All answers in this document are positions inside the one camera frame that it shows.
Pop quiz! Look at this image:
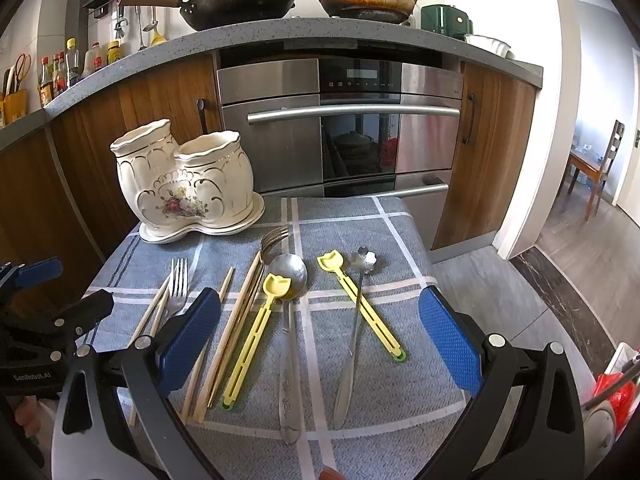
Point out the wooden chopstick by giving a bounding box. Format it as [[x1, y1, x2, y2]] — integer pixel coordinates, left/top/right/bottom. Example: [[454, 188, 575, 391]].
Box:
[[149, 278, 171, 337], [191, 252, 260, 422], [127, 258, 177, 428], [180, 266, 234, 424]]

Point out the gold fork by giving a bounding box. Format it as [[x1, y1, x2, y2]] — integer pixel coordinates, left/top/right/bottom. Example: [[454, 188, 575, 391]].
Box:
[[258, 226, 288, 264]]

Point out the silver flower-head spoon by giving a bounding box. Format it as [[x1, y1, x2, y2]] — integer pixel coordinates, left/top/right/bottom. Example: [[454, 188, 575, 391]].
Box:
[[333, 247, 376, 429]]

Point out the green kitchen appliance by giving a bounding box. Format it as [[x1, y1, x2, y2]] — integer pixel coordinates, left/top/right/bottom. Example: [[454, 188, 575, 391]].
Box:
[[421, 4, 473, 40]]

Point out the silver fork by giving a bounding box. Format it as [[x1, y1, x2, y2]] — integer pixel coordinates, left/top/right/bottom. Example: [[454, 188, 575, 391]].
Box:
[[160, 258, 189, 327]]

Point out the yellow tulip utensil left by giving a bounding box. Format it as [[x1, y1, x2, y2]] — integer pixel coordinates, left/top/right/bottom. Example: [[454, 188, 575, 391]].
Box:
[[221, 273, 291, 411]]

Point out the yellow tulip utensil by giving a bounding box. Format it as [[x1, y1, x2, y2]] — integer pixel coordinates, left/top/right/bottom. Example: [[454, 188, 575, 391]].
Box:
[[317, 249, 407, 362], [221, 273, 291, 411]]

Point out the wooden cabinet door left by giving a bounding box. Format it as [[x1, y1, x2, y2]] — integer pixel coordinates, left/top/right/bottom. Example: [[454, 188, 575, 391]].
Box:
[[1, 53, 221, 316]]

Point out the wooden cabinet door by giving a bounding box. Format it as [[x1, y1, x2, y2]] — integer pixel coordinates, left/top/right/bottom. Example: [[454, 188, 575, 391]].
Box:
[[1, 53, 221, 316], [432, 62, 537, 249]]

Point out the large silver spoon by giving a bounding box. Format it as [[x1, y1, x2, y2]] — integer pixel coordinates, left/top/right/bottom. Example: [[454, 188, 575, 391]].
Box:
[[269, 254, 307, 444]]

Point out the grey checked table cloth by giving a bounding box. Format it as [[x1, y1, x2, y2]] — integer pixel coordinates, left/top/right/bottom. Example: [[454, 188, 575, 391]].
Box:
[[91, 197, 464, 479]]

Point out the white floral ceramic utensil holder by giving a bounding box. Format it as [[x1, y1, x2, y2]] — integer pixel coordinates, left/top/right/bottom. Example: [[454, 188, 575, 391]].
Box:
[[111, 119, 265, 245]]

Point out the red plastic bag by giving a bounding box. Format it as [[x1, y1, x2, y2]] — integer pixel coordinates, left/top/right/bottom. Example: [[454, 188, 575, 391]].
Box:
[[592, 372, 636, 436]]

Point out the yellow tulip utensil right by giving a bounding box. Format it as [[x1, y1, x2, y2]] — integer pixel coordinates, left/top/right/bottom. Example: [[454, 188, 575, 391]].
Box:
[[317, 249, 407, 362]]

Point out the yellow knife block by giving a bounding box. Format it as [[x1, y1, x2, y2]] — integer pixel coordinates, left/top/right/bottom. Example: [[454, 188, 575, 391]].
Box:
[[2, 89, 28, 126]]

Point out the red label sauce bottle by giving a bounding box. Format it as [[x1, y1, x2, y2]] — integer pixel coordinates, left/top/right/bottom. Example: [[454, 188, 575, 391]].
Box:
[[39, 56, 54, 107]]

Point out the clear oil bottle yellow cap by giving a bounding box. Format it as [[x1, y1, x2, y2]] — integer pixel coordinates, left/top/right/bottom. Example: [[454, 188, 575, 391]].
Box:
[[65, 37, 81, 88]]

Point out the stainless steel built-in oven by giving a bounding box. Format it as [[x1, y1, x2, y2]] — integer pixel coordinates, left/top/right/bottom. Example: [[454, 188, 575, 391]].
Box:
[[217, 56, 463, 247]]

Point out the wooden dining table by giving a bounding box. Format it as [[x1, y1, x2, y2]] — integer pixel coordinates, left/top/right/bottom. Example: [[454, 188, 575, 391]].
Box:
[[567, 150, 602, 194]]

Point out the yellow hanging spoon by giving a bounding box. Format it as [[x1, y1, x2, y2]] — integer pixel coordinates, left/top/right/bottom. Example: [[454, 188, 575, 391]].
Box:
[[145, 6, 166, 47]]

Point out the wooden cabinet door right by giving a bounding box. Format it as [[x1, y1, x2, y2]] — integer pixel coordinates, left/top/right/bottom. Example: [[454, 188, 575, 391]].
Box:
[[432, 62, 537, 249]]

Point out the wooden chair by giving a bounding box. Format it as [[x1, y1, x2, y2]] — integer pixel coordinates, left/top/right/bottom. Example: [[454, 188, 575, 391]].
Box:
[[585, 120, 625, 221]]

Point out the hanging metal ladle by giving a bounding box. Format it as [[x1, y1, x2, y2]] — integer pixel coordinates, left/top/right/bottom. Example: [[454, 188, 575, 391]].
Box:
[[134, 6, 146, 51]]

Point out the white bowl on counter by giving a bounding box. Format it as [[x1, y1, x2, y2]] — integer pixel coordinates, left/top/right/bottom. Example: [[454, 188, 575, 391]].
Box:
[[464, 34, 514, 60]]

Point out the grey speckled countertop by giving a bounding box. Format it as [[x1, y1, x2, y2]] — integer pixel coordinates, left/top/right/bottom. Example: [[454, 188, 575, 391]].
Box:
[[1, 18, 544, 150]]

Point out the black wok wooden handle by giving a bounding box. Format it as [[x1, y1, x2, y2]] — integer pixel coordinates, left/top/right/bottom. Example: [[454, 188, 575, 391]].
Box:
[[117, 0, 295, 32]]

